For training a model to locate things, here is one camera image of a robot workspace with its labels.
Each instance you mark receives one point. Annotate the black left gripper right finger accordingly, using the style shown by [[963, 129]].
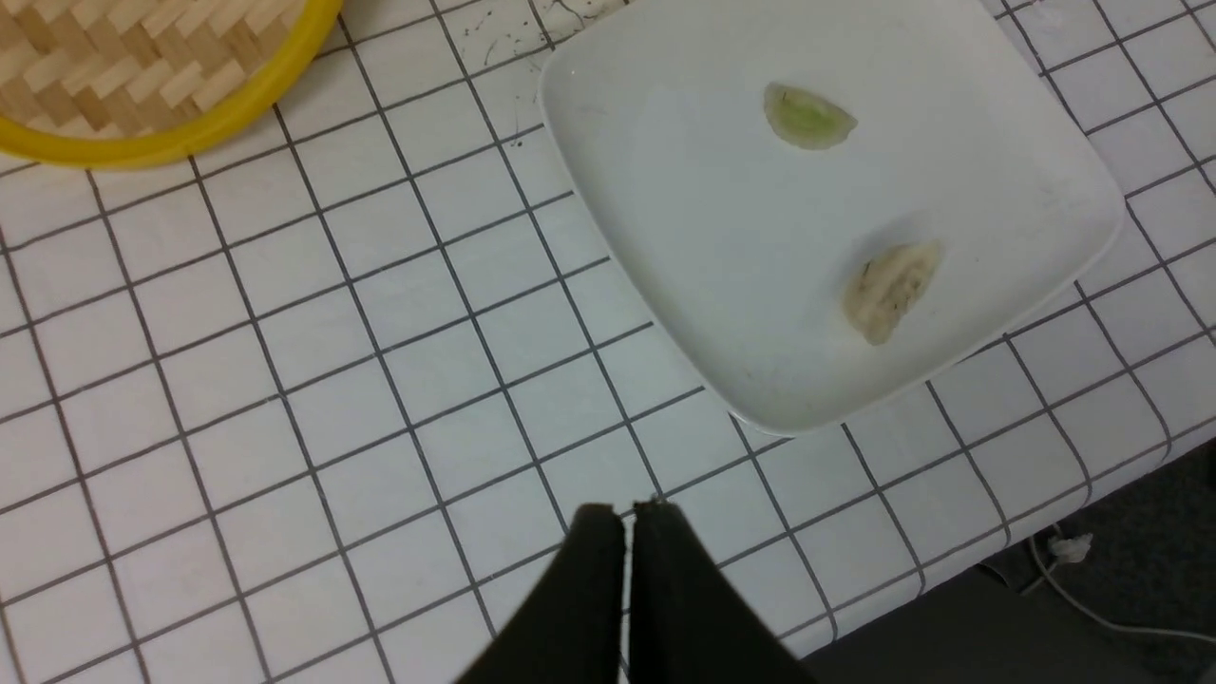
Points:
[[687, 623]]

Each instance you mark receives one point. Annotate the green dumpling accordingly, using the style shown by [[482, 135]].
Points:
[[804, 119]]

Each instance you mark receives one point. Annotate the grid-patterned white tablecloth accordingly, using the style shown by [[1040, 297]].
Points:
[[318, 406]]

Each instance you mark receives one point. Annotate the beige dumpling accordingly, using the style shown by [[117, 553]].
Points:
[[878, 297]]

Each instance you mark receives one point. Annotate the woven bamboo steamer lid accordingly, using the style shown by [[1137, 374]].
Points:
[[135, 84]]

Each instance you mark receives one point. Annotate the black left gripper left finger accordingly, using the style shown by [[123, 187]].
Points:
[[568, 628]]

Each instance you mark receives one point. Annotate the white square plate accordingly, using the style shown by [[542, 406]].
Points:
[[742, 245]]

